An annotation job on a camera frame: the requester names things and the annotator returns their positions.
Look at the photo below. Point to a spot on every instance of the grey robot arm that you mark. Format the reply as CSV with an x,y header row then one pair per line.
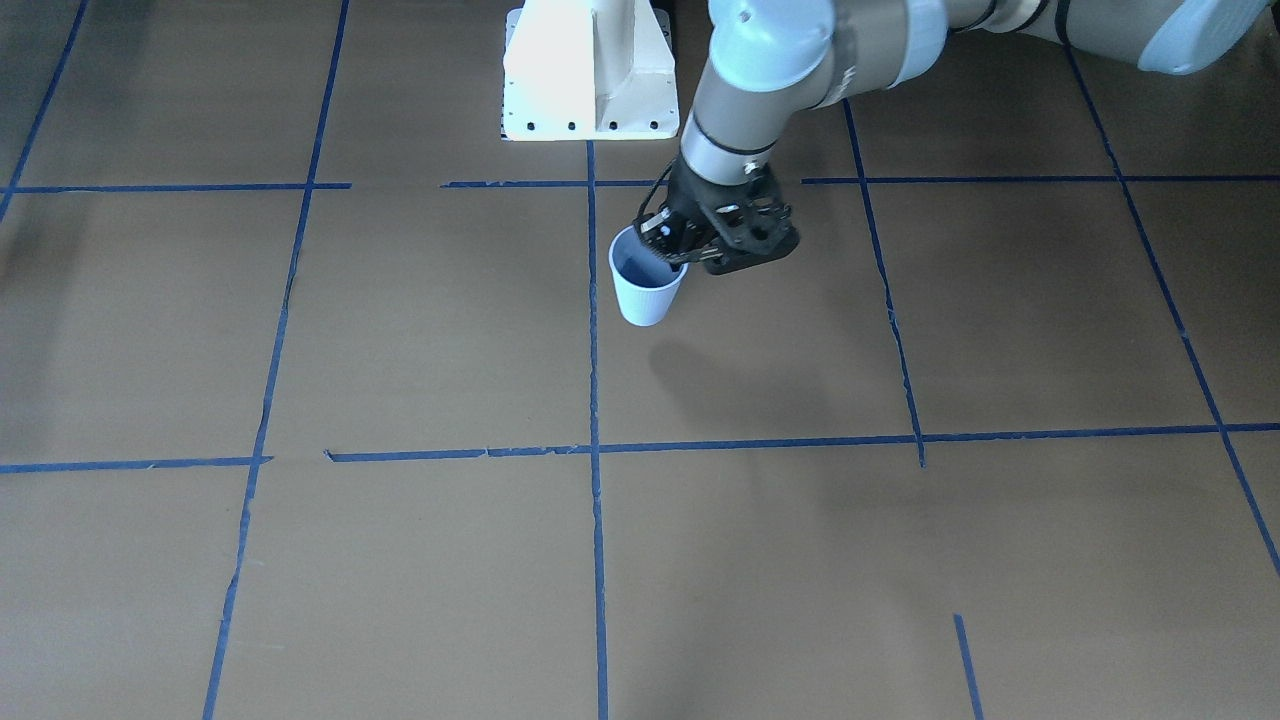
x,y
768,60

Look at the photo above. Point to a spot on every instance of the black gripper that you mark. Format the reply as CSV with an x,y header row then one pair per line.
x,y
689,199

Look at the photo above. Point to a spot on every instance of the light blue ribbed cup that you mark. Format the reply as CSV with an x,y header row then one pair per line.
x,y
645,286

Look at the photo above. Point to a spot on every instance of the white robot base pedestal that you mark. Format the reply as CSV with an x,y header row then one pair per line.
x,y
589,71

